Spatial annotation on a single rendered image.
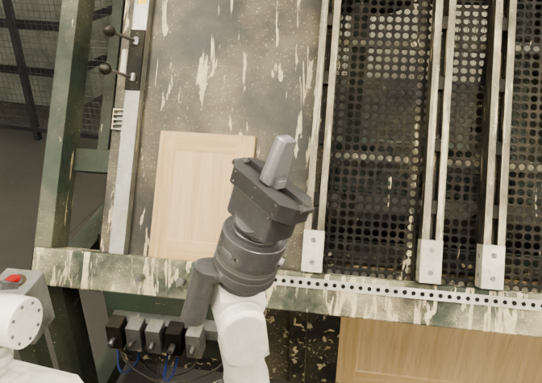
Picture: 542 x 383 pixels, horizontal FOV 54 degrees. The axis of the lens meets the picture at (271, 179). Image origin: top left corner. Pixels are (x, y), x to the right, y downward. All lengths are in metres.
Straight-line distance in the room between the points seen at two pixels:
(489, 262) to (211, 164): 0.88
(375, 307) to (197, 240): 0.58
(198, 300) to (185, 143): 1.05
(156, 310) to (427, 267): 0.84
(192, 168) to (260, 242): 1.06
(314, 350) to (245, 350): 1.36
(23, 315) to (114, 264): 1.01
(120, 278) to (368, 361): 0.96
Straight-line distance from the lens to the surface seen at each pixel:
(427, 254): 1.60
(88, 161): 1.90
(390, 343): 2.04
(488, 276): 1.64
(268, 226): 0.63
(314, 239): 1.58
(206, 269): 0.70
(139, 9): 1.87
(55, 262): 1.84
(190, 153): 1.72
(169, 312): 1.74
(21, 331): 0.77
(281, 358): 2.16
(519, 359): 2.14
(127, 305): 1.77
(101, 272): 1.77
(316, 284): 1.61
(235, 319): 0.71
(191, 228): 1.70
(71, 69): 1.89
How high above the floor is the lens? 1.90
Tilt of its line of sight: 28 degrees down
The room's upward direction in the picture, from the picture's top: straight up
